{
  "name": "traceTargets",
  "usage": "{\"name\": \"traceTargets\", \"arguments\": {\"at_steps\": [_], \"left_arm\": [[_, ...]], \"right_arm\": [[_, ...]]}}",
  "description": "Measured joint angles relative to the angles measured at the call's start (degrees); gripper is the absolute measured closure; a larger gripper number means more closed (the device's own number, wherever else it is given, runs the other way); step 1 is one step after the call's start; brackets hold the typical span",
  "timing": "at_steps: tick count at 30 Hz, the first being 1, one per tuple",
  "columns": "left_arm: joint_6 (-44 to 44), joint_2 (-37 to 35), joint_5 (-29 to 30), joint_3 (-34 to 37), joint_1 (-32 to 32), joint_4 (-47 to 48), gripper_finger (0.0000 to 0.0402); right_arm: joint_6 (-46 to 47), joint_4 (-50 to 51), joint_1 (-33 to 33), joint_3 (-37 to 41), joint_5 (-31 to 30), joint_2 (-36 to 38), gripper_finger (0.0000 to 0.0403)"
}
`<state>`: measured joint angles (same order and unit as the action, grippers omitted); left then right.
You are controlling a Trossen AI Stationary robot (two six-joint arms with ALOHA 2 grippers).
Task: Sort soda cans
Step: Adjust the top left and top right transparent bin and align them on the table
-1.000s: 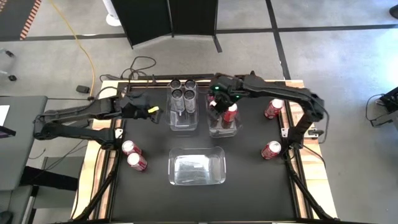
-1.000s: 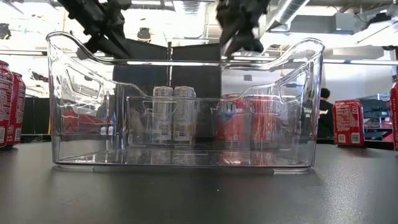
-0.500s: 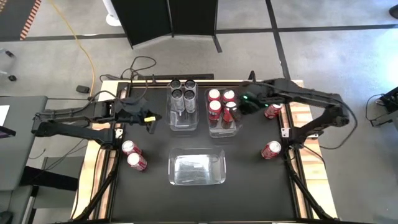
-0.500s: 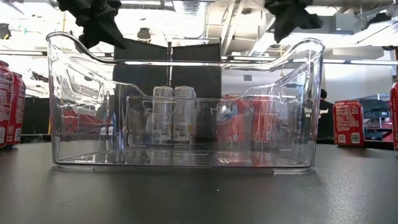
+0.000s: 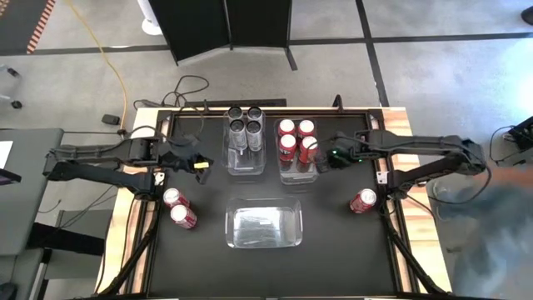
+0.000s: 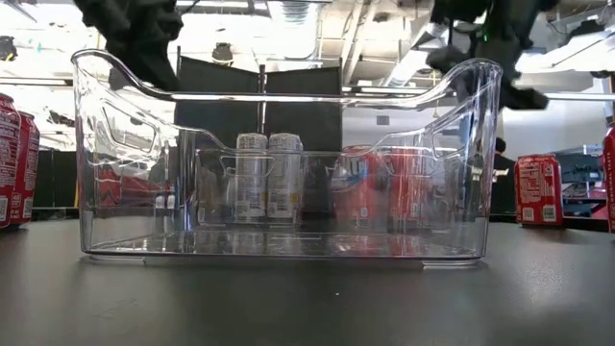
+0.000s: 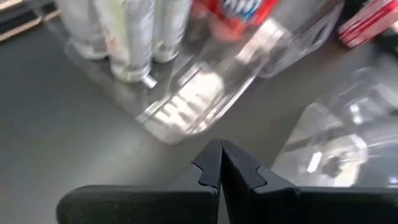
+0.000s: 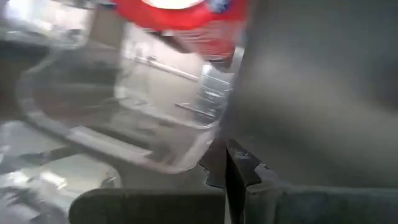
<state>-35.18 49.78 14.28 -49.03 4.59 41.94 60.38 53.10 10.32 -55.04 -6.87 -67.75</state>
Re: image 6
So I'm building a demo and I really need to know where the black folding partition screen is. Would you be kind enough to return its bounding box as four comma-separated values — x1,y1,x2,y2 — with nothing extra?
173,45,345,154

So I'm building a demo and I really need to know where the metal storage rack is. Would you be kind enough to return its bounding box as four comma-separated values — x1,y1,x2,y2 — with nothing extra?
552,145,606,220

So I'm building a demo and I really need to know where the silver soda can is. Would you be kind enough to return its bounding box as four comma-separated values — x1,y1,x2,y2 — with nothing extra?
234,133,269,225
267,133,305,225

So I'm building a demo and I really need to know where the black low partition wall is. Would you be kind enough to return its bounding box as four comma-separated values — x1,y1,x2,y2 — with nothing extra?
33,149,81,209

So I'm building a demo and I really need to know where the black ceiling fixture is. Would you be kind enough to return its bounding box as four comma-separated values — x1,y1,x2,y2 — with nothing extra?
0,36,18,62

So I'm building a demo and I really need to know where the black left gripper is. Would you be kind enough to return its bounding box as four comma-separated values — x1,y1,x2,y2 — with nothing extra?
71,0,184,90

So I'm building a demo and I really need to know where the Fanta soda can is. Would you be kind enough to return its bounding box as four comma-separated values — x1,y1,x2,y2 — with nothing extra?
334,146,381,226

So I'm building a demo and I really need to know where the person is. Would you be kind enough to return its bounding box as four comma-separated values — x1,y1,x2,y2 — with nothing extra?
489,136,518,217

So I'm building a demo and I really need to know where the dark hanging ceiling lamp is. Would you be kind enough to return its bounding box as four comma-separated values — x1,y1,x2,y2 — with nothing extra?
210,41,235,67

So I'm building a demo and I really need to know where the clear plastic bin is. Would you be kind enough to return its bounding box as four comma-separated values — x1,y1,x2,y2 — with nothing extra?
70,47,504,268

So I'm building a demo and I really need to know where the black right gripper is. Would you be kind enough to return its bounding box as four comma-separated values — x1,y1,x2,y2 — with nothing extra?
426,0,558,111

